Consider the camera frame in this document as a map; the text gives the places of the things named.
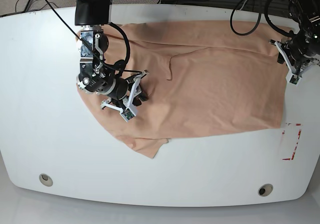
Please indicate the peach t-shirt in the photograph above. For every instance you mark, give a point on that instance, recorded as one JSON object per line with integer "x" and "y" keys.
{"x": 203, "y": 80}

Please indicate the red tape rectangle marking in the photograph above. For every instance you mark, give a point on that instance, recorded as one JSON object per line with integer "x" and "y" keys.
{"x": 289, "y": 141}

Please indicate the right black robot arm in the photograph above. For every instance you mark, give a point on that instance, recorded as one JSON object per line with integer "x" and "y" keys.
{"x": 97, "y": 76}

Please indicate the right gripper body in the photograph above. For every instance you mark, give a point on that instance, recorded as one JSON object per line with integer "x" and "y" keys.
{"x": 122, "y": 92}

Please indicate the right table cable grommet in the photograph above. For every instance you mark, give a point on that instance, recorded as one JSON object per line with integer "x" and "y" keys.
{"x": 265, "y": 190}

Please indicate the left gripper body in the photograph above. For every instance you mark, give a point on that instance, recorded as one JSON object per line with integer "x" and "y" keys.
{"x": 300, "y": 52}

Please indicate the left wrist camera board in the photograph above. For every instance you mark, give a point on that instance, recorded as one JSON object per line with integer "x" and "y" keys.
{"x": 294, "y": 79}

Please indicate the left table cable grommet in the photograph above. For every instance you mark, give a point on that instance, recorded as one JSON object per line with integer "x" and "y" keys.
{"x": 45, "y": 180}

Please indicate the table cable grommet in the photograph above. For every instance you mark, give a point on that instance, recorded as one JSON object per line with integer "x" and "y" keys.
{"x": 265, "y": 190}
{"x": 45, "y": 180}

